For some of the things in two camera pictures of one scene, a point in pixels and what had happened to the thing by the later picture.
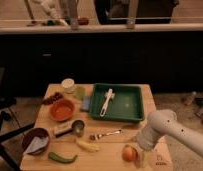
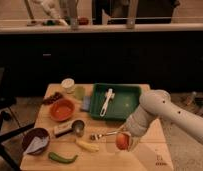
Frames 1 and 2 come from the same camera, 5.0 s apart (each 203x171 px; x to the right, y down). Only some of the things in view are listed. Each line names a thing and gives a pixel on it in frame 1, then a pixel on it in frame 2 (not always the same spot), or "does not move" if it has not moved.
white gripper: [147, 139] → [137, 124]
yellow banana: [87, 146] does not move
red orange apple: [129, 153] → [121, 141]
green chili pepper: [53, 156] does not move
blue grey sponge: [86, 104] does not move
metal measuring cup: [78, 127] does not move
